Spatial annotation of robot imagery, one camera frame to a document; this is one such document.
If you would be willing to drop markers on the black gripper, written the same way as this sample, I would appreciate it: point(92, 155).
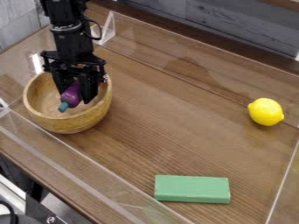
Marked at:
point(72, 59)

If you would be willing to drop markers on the purple toy eggplant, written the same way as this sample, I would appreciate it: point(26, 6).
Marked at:
point(71, 97)

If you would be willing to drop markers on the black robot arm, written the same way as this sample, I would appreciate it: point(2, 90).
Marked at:
point(67, 12)

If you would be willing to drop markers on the brown wooden bowl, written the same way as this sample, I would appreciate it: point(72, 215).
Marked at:
point(42, 101)

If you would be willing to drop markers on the green rectangular block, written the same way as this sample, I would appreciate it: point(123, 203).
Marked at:
point(193, 189)

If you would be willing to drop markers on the yellow toy lemon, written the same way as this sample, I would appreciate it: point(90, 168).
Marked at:
point(266, 112)

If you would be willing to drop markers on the clear acrylic corner bracket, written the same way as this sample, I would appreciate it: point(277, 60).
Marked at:
point(104, 32)

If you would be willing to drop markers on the clear acrylic front wall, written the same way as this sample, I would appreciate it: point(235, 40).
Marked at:
point(86, 185)

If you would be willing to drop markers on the clear acrylic wall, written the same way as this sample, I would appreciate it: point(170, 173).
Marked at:
point(229, 74)
point(86, 185)

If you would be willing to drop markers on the clear acrylic back wall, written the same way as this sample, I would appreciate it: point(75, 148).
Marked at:
point(229, 74)

